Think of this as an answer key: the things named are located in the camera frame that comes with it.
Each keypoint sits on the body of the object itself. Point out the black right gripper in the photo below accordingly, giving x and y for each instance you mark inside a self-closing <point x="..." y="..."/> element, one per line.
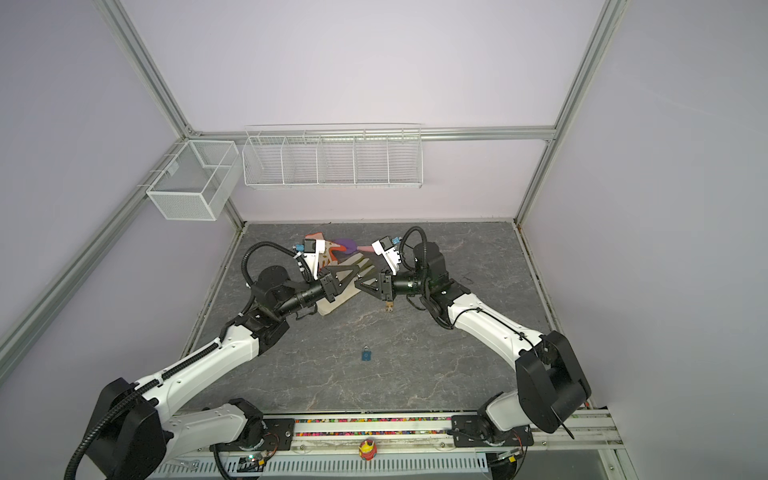
<point x="386" y="285"/>

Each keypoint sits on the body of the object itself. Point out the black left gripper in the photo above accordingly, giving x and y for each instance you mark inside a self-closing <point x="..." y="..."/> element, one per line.
<point x="329" y="285"/>

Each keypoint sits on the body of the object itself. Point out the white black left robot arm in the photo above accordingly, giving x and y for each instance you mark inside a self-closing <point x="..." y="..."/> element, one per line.
<point x="136" y="426"/>

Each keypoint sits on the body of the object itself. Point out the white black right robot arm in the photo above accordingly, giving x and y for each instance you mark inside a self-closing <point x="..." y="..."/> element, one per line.
<point x="550" y="384"/>

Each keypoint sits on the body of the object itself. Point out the red white work glove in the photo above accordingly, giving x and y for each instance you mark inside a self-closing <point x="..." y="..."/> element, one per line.
<point x="331" y="250"/>

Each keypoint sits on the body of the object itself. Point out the red emergency stop button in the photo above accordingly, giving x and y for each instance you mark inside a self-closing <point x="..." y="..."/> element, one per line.
<point x="367" y="449"/>

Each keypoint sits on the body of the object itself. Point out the small white mesh basket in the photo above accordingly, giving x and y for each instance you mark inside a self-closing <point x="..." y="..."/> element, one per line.
<point x="198" y="180"/>

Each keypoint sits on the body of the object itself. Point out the purple trowel pink handle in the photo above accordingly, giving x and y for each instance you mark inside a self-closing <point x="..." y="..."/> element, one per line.
<point x="349" y="246"/>

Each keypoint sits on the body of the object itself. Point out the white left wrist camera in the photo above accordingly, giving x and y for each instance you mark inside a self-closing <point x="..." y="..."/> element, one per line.
<point x="310" y="251"/>

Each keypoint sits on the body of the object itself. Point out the long white wire basket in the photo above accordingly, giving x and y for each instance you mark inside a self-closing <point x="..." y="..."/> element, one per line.
<point x="333" y="155"/>

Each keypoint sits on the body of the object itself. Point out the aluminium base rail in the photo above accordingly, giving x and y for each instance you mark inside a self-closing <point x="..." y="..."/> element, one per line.
<point x="412" y="443"/>

